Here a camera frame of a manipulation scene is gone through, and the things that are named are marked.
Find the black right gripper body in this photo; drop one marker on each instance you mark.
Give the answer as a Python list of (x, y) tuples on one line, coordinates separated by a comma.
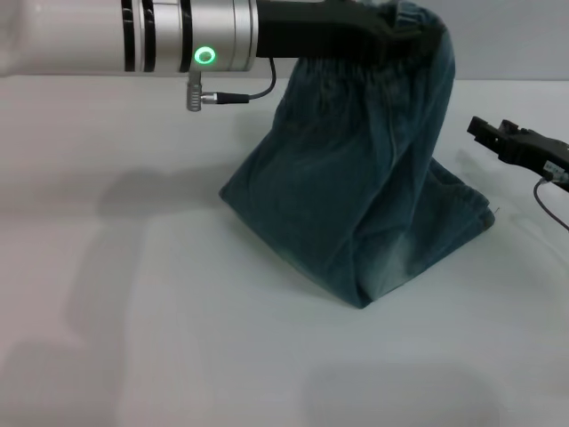
[(540, 153)]

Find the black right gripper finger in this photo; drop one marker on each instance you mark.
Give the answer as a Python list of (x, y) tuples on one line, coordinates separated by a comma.
[(485, 132), (513, 126)]

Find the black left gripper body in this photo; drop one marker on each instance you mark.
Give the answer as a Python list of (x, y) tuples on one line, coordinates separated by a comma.
[(311, 29)]

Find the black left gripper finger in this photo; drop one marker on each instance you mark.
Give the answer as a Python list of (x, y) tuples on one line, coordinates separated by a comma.
[(400, 27), (418, 46)]

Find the blue denim shorts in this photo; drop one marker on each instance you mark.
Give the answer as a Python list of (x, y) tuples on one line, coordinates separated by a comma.
[(347, 178)]

